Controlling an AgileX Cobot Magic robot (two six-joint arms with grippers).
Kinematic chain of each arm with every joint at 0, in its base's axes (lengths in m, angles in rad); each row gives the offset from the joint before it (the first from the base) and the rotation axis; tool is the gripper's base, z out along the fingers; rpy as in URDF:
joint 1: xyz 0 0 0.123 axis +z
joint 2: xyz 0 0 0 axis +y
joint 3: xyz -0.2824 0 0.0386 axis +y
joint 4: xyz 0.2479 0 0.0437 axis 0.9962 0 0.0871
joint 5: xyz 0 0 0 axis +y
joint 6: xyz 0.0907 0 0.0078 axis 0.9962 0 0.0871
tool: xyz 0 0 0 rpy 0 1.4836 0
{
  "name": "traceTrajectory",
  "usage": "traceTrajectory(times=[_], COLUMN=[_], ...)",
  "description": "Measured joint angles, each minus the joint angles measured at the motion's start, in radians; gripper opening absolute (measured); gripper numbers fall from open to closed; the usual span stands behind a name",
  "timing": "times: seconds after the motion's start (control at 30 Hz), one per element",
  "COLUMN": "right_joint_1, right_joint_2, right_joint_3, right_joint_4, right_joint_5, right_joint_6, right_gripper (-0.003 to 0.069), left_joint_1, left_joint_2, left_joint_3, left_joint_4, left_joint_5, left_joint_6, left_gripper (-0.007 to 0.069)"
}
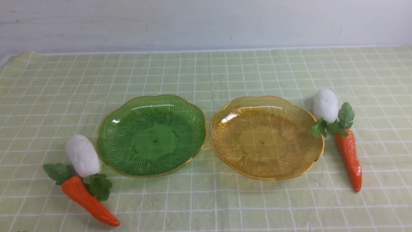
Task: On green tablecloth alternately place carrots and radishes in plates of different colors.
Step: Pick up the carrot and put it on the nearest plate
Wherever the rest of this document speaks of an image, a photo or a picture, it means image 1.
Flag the orange carrot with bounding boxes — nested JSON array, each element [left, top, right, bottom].
[[42, 163, 120, 227], [312, 102, 362, 193]]

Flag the green checked tablecloth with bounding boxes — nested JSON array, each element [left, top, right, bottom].
[[0, 46, 412, 232]]

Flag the green glass plate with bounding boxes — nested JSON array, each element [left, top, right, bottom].
[[95, 94, 207, 178]]

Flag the amber glass plate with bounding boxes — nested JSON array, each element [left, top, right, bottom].
[[209, 96, 325, 180]]

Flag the white radish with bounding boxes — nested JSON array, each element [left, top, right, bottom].
[[313, 89, 340, 123], [66, 135, 102, 178]]

